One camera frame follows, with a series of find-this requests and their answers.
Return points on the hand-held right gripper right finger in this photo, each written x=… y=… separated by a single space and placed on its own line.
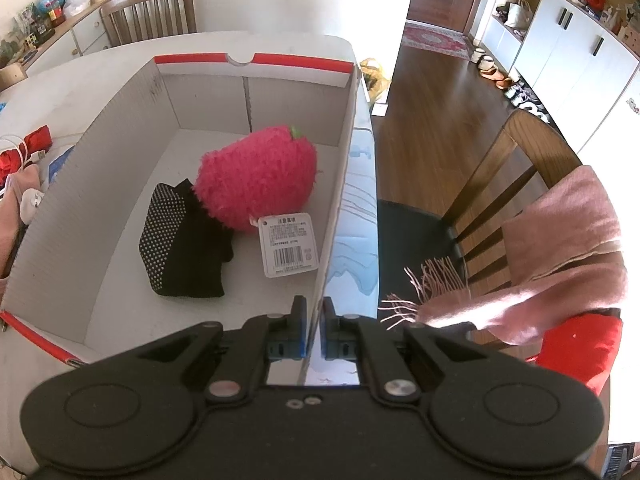
x=328 y=330

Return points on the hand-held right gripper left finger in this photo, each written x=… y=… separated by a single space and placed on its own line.
x=300 y=330

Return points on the white cardboard box red trim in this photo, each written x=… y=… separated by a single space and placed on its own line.
x=100 y=210

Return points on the blue toothbrush box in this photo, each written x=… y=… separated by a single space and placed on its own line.
x=57 y=165

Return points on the white cartoon pouch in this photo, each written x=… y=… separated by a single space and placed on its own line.
x=32 y=202

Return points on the pink fleece cloth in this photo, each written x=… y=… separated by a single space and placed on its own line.
x=12 y=220

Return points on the red cloth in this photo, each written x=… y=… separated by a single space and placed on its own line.
x=37 y=140

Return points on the black dotted sock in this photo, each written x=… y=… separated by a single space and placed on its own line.
x=190 y=260

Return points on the pink strawberry plush toy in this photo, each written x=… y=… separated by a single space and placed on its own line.
x=255 y=175

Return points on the white paper sheet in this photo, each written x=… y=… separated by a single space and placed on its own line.
x=380 y=109

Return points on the red garment on chair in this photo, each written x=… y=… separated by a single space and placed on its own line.
x=580 y=350

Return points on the yellow plastic bag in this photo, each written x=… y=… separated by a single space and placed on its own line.
x=375 y=77

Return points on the pink fringed scarf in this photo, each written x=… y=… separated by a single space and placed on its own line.
x=565 y=220

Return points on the wooden chair black seat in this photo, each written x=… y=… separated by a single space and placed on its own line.
x=530 y=135

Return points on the row of shoes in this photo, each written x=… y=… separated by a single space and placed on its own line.
x=492 y=74

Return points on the red patterned rug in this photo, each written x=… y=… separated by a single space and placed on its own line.
x=435 y=37

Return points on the white wooden sideboard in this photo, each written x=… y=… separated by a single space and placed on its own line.
x=90 y=30

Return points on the beige handbag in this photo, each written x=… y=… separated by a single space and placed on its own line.
x=520 y=15

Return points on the white plastic bag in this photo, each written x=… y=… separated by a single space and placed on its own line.
x=77 y=0

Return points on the pile of small trinkets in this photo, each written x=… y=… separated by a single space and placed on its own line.
x=25 y=30

